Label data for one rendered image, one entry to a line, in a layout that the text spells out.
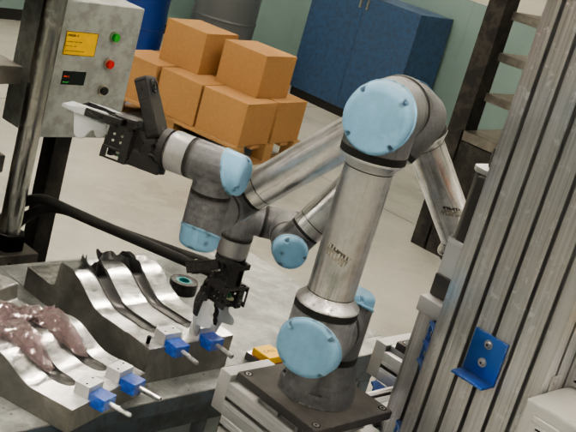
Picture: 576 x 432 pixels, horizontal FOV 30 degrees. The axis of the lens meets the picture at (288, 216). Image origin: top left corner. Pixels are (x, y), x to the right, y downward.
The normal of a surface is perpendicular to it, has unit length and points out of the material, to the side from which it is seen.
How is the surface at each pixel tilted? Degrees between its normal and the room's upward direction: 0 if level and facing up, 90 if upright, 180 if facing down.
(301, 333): 98
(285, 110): 90
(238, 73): 90
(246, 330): 0
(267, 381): 0
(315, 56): 90
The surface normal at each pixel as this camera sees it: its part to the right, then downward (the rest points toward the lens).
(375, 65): -0.65, 0.06
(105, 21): 0.68, 0.39
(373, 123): -0.29, 0.08
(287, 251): 0.07, 0.32
